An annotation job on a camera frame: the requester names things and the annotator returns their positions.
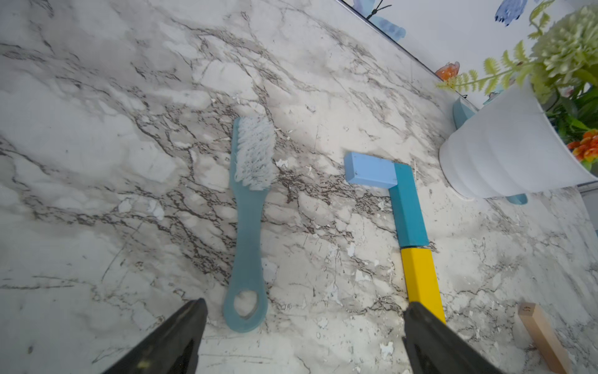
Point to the natural wood printed block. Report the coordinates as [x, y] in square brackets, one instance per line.
[544, 337]

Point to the white pot with flowers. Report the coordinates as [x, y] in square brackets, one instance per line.
[539, 130]

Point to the light blue dustpan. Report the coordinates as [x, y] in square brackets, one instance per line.
[461, 113]

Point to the light blue block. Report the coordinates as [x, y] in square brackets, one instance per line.
[362, 169]

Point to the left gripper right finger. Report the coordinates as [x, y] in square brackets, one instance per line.
[432, 347]

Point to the teal block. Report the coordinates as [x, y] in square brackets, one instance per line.
[407, 213]

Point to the teal cleaning brush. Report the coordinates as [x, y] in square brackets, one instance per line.
[252, 173]

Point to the yellow block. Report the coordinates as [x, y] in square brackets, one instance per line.
[421, 280]

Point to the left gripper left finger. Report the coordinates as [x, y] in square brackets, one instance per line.
[172, 348]

